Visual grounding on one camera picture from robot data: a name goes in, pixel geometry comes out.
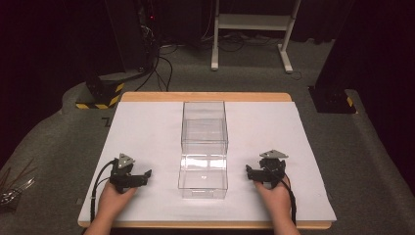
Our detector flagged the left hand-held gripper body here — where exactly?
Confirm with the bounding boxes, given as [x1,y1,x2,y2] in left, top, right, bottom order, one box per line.
[109,152,149,195]

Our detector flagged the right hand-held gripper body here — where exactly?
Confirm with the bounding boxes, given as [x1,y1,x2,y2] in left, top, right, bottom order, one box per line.
[247,149,290,191]

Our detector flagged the person's left hand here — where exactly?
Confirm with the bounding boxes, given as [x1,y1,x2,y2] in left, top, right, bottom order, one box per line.
[96,180,138,223]

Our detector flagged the person's right hand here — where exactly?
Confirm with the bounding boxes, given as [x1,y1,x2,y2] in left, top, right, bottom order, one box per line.
[254,175,293,220]

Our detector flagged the white table sheet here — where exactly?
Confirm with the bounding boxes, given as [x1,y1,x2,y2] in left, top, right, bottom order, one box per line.
[77,100,338,224]

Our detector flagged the clear plastic drawer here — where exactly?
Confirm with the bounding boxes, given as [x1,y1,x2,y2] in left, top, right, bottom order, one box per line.
[177,150,229,201]

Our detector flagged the clear plastic drawer housing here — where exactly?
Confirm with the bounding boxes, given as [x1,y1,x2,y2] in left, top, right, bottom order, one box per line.
[180,100,229,156]

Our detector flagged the black stand with striped base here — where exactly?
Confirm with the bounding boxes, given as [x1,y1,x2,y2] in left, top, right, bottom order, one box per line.
[74,0,159,111]

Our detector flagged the brown sticks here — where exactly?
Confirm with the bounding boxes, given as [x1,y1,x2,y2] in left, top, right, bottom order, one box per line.
[0,158,37,194]

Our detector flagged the metal tongs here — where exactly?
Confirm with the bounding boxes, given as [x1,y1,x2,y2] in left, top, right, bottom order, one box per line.
[0,176,36,210]

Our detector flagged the black stand with square base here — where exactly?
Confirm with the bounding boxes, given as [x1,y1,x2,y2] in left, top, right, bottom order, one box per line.
[307,0,380,115]

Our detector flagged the white metal stand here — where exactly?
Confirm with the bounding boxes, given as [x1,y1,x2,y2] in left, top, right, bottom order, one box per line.
[210,0,303,74]

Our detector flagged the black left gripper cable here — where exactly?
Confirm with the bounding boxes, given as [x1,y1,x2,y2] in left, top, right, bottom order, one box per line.
[89,159,117,224]

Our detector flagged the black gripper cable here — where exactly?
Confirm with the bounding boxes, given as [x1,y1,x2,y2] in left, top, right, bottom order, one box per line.
[277,175,299,227]
[89,159,117,224]

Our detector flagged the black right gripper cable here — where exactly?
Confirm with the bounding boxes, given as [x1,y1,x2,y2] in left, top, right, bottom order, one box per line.
[277,175,299,227]

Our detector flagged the black floor cables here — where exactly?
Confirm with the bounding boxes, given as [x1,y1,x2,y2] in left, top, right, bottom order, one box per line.
[134,27,174,93]

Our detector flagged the cables under white stand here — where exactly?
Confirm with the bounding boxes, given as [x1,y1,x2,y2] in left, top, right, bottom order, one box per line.
[199,29,302,82]

